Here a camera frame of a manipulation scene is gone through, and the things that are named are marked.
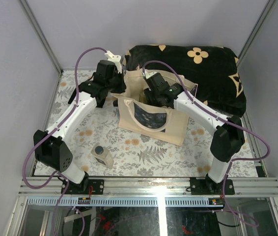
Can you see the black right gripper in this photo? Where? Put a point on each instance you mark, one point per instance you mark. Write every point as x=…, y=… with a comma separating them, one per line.
x=148, y=94

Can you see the clear beige bottle black cap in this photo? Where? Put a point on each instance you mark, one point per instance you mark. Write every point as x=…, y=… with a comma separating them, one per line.
x=103, y=156

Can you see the beige canvas tote bag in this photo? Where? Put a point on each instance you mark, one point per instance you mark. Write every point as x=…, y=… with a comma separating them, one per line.
x=165, y=124

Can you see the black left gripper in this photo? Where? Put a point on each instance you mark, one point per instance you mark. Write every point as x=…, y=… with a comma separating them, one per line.
x=122, y=86

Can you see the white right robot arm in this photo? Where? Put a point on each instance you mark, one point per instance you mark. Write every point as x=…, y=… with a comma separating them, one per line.
x=227, y=139

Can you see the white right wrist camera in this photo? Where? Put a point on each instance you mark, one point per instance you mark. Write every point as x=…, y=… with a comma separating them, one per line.
x=147, y=75

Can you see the floral table cloth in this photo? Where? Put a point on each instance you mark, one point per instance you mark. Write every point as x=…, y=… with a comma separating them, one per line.
x=137, y=155

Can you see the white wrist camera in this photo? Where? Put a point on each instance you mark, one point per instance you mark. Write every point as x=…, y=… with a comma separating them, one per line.
x=147, y=75
x=116, y=59

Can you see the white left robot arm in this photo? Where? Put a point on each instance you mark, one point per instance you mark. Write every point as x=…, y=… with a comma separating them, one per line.
x=52, y=149

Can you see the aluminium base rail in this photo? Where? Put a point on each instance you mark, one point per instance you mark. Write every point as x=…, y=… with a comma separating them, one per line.
x=149, y=192

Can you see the black floral plush pillow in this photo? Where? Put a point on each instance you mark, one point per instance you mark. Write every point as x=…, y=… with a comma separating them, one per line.
x=213, y=69

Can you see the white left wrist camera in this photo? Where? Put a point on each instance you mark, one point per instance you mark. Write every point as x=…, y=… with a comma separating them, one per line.
x=116, y=59

